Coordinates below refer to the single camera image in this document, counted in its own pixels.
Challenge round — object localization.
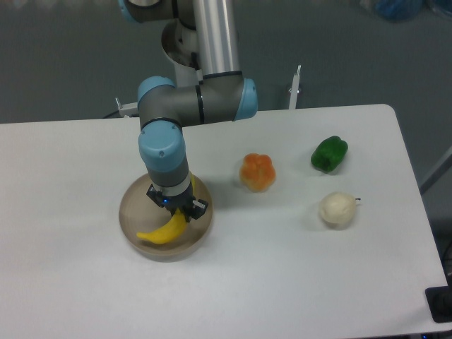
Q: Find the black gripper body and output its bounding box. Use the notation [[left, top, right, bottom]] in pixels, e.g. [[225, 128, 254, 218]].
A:
[[154, 185, 195, 212]]

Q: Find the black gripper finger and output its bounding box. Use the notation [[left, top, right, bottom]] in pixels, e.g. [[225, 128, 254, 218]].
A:
[[146, 184, 177, 215], [183, 198, 208, 222]]

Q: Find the yellow toy banana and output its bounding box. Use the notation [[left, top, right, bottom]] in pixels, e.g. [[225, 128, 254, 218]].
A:
[[136, 172, 201, 245]]

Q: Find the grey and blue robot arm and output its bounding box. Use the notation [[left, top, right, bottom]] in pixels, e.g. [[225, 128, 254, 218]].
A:
[[119, 1, 258, 221]]

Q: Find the beige round plate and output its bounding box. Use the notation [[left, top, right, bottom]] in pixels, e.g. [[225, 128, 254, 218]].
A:
[[119, 174, 213, 261]]

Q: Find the orange toy bread roll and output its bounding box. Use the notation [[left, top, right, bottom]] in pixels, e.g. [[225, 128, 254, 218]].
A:
[[239, 153, 276, 192]]

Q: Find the white toy garlic bulb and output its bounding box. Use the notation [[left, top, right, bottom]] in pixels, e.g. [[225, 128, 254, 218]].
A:
[[318, 191, 362, 228]]

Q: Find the green toy bell pepper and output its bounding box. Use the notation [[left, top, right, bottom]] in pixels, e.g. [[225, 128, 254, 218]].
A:
[[311, 136, 348, 173]]

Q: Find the grey table leg strut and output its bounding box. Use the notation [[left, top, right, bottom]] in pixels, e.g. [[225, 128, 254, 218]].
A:
[[419, 147, 451, 195]]

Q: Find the black device at table edge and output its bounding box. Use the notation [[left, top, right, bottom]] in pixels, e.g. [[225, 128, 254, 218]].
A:
[[425, 286, 451, 323]]

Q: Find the blue bag in background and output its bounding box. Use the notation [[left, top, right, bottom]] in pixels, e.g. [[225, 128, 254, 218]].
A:
[[373, 0, 424, 22]]

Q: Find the white metal bracket left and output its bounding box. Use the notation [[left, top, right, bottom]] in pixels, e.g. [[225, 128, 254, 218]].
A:
[[115, 97, 139, 117]]

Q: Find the white metal bracket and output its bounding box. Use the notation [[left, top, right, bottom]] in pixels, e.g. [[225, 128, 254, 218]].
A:
[[115, 97, 139, 117], [288, 64, 302, 109]]

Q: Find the white metal bracket right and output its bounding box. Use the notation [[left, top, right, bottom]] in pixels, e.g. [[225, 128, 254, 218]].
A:
[[288, 64, 302, 109]]

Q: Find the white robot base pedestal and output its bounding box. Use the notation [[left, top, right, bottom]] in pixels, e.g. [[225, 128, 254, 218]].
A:
[[161, 17, 241, 89]]

